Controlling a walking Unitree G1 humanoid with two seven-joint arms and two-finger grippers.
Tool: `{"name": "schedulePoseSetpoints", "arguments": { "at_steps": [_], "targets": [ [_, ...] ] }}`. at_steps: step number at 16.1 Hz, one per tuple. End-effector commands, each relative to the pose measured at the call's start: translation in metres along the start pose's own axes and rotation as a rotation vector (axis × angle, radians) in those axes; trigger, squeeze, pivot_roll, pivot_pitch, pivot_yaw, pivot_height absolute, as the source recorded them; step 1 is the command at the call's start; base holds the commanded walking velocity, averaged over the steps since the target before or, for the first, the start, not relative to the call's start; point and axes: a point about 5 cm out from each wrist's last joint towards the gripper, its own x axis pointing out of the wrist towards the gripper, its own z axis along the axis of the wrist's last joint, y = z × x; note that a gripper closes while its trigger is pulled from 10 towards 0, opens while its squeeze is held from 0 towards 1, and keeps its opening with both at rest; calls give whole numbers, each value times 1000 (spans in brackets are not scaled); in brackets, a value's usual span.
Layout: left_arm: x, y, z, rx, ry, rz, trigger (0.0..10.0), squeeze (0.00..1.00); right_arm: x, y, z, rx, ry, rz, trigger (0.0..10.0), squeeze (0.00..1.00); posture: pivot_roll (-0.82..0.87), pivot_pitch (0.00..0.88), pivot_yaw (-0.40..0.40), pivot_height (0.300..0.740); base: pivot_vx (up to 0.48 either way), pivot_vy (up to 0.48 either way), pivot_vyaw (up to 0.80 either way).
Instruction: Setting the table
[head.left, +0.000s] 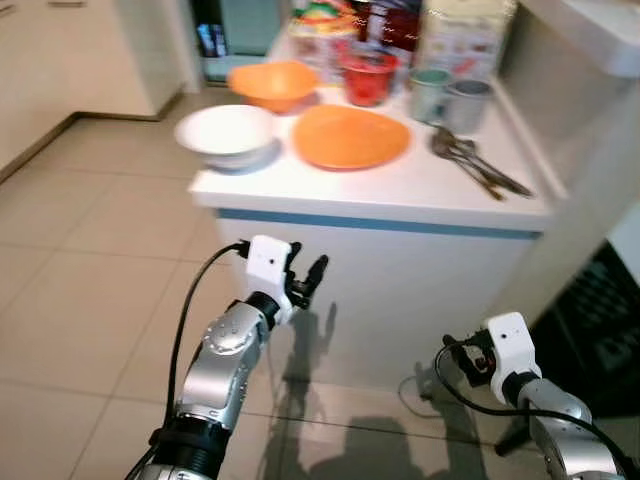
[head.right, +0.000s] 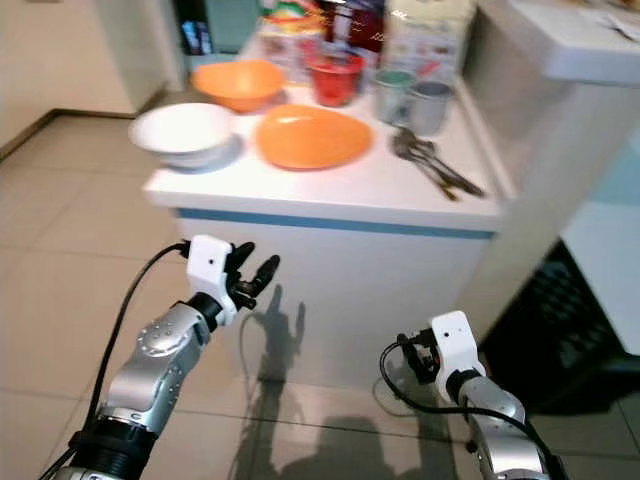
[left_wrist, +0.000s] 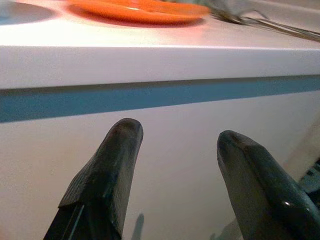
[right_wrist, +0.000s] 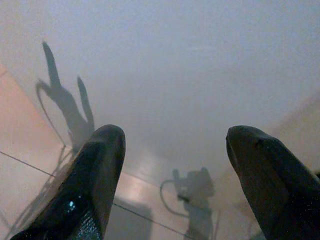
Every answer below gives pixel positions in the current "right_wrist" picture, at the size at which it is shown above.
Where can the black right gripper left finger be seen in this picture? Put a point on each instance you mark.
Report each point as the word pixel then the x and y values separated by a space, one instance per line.
pixel 85 180

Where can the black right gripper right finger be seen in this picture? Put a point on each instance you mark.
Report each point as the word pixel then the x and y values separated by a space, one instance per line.
pixel 275 185

